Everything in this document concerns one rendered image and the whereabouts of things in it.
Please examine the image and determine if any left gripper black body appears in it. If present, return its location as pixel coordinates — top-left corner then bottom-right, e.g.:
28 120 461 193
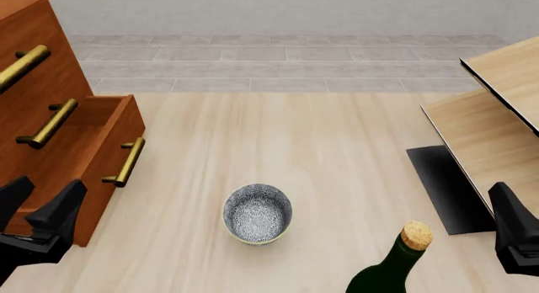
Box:
0 232 68 277

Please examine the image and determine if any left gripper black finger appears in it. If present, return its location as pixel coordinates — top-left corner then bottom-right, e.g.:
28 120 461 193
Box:
0 175 36 233
24 178 88 244

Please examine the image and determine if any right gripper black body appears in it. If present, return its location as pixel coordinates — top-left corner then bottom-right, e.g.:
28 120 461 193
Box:
494 241 539 277

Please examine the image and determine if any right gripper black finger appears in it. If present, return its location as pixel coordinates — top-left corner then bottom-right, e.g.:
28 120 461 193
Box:
488 181 539 248

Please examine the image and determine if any deep open wooden cabinet drawer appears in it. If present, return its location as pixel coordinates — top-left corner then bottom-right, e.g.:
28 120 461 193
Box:
7 94 147 248

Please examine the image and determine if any plain shallow wooden cabinet drawer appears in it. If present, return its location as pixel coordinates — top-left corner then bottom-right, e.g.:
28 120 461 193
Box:
0 0 81 124

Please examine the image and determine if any brown wooden cabinet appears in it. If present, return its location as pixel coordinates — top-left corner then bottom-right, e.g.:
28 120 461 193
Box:
0 0 147 248

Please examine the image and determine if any pale wooden shelf unit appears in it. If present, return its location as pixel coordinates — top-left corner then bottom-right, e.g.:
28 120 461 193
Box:
405 35 539 236

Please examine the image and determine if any tan bottle cork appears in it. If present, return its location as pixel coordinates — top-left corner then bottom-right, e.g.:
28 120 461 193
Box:
400 220 435 251

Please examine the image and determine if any dark green glass bottle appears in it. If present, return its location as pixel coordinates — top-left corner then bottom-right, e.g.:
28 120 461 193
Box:
344 234 427 293

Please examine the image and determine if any grey patterned bowl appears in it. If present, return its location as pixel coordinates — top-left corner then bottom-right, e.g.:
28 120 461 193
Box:
221 183 294 248

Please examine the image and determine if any long brass drawer handle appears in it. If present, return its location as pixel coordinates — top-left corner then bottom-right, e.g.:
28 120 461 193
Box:
0 44 52 94

